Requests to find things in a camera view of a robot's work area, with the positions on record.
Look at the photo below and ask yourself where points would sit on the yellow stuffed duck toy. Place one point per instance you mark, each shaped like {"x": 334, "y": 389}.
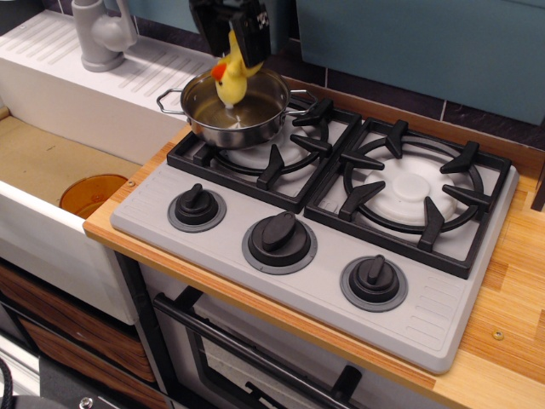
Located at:
{"x": 231, "y": 74}

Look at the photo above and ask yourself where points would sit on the stainless steel pot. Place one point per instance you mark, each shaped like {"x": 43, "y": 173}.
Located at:
{"x": 256, "y": 119}

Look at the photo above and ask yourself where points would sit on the black burner grate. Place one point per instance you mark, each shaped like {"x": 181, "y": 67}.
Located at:
{"x": 283, "y": 171}
{"x": 416, "y": 195}

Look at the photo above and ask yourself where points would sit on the black oven door handle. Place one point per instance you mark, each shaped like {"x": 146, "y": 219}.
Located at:
{"x": 181, "y": 311}

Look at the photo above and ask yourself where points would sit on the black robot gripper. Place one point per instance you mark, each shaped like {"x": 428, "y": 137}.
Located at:
{"x": 249, "y": 20}

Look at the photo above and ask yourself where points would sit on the white toy sink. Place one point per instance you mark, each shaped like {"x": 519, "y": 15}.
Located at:
{"x": 61, "y": 123}

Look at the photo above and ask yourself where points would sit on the wooden drawer front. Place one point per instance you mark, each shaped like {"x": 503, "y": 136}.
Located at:
{"x": 104, "y": 350}

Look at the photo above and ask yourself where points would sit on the black right burner grate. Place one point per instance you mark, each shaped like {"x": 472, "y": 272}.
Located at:
{"x": 416, "y": 195}

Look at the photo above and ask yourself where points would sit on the right black stove knob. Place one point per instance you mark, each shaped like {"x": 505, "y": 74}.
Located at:
{"x": 374, "y": 284}

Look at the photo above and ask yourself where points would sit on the black left burner grate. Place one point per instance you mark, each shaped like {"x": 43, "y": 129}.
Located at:
{"x": 283, "y": 171}

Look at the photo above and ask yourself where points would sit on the grey toy stove top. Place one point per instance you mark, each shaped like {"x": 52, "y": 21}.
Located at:
{"x": 426, "y": 329}

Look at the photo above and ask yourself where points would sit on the small left black knob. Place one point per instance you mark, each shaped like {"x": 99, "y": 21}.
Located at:
{"x": 196, "y": 210}

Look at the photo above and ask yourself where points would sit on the large middle black knob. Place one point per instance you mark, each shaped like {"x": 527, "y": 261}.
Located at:
{"x": 280, "y": 244}

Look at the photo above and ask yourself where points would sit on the grey toy faucet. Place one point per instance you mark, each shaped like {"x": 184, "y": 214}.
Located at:
{"x": 103, "y": 38}

